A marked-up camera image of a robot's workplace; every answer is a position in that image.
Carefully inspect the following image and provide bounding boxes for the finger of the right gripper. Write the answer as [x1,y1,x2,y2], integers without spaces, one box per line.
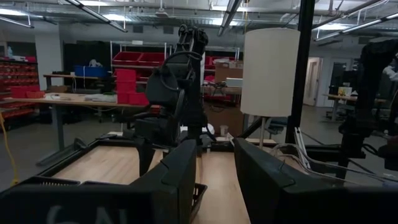
[136,139,156,177]

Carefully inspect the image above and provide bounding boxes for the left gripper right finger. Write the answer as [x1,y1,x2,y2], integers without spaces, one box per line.
[233,138,398,224]

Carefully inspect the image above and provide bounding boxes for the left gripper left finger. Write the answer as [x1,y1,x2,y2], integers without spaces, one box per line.
[0,139,198,224]

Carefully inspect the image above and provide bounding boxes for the black slotted plastic basket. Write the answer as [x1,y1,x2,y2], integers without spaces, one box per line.
[17,175,81,188]
[80,179,208,222]

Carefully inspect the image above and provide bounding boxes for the red shelf bins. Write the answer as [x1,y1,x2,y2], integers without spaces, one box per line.
[111,51,167,68]

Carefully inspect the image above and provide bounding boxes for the stacked red bins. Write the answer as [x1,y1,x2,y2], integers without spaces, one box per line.
[115,68,150,106]

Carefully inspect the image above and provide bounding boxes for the long wooden workbench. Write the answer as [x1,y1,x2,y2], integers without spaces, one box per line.
[5,91,150,166]

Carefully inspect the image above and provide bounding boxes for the metal lamp pole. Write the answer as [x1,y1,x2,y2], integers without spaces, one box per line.
[259,116,269,149]

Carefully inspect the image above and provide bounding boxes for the blue storage bin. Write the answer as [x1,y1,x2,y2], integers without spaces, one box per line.
[73,65,110,79]

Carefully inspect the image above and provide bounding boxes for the cardboard box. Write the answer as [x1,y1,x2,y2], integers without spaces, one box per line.
[214,60,244,83]

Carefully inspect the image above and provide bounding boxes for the white lamp shade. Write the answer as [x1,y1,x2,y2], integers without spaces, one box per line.
[239,27,302,118]

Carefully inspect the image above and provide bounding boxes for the red bin storage rack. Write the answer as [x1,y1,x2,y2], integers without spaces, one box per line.
[0,55,42,121]

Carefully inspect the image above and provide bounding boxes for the white cable bundle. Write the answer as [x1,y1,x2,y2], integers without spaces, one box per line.
[269,142,398,185]

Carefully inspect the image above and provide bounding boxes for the yellow cable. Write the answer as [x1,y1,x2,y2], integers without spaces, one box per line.
[0,111,20,187]

